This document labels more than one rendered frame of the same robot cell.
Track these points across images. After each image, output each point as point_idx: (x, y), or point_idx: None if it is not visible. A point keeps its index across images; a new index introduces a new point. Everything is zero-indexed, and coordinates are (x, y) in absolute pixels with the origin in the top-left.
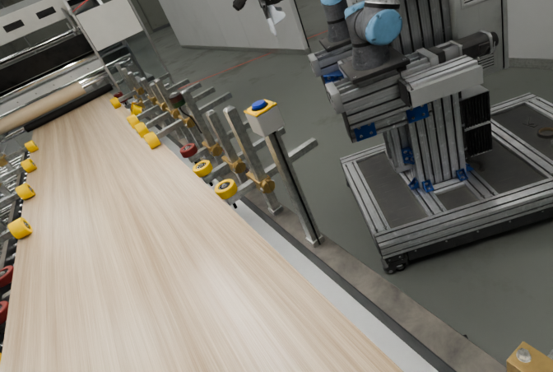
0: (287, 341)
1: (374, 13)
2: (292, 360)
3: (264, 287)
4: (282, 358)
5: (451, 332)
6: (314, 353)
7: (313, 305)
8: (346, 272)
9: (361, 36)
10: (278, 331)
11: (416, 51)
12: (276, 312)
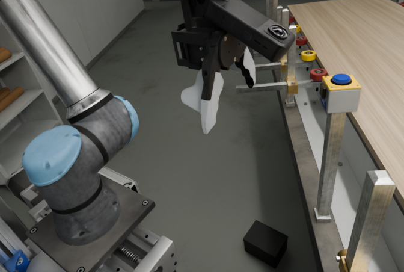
0: (381, 105)
1: (118, 102)
2: (381, 100)
3: (389, 129)
4: (386, 102)
5: (291, 131)
6: (368, 97)
7: (359, 110)
8: (315, 179)
9: (118, 147)
10: (385, 109)
11: (37, 213)
12: (384, 116)
